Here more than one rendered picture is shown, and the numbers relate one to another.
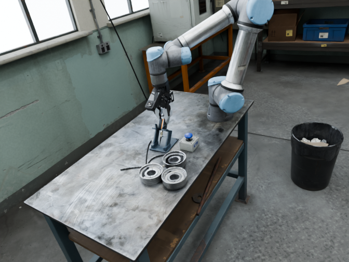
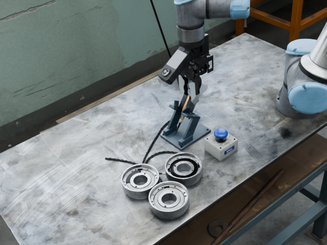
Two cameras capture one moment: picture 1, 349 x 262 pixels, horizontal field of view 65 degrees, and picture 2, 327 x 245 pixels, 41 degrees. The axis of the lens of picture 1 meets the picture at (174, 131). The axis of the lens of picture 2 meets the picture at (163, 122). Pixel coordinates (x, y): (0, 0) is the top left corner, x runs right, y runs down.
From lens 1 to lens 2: 0.33 m
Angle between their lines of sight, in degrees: 19
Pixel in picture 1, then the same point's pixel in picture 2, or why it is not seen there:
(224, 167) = (281, 188)
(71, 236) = not seen: hidden behind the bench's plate
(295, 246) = not seen: outside the picture
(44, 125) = (59, 39)
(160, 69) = (191, 20)
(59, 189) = (19, 163)
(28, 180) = (26, 111)
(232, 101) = (309, 96)
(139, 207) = (103, 230)
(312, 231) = not seen: outside the picture
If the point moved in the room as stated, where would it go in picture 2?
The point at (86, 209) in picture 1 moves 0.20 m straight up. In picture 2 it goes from (37, 206) to (15, 153)
